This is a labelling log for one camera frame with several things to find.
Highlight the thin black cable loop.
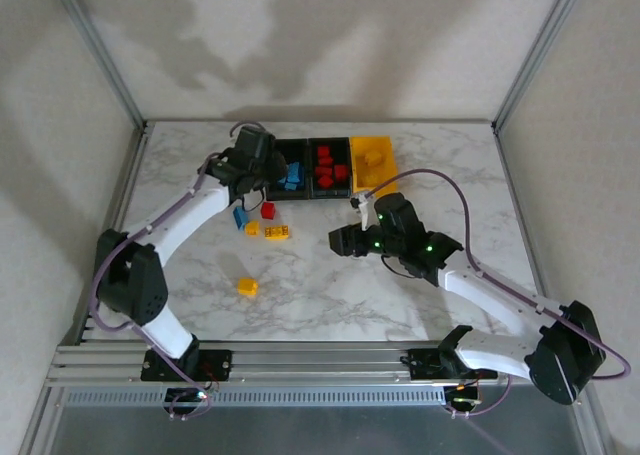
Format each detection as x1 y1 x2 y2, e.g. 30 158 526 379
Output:
380 253 419 279
238 189 265 215

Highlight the wide aluminium mounting rail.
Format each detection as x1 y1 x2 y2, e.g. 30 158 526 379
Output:
49 341 586 389

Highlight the aluminium table side rail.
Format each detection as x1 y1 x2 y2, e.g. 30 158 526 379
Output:
491 119 561 326
74 122 156 344

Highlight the black connector board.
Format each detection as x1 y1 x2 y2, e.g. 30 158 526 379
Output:
163 387 211 409
444 384 484 409

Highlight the aluminium frame post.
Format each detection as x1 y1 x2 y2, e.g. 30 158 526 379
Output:
491 0 587 135
46 0 149 131

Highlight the black plastic bin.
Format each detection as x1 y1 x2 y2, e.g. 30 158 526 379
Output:
308 135 355 199
263 137 312 201

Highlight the grey slotted cable duct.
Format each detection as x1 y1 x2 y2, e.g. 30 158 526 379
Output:
62 387 449 407

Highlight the yellow plastic bin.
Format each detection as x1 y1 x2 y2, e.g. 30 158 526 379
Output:
349 134 400 196

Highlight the thin red wire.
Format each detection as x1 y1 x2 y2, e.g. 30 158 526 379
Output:
199 362 221 391

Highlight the grey glossy panel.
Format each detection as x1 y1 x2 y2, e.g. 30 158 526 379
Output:
49 404 589 455

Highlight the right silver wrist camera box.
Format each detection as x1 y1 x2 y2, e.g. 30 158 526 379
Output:
349 194 374 231

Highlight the short aluminium frame leg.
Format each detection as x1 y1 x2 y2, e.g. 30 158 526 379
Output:
19 384 64 455
569 382 619 455

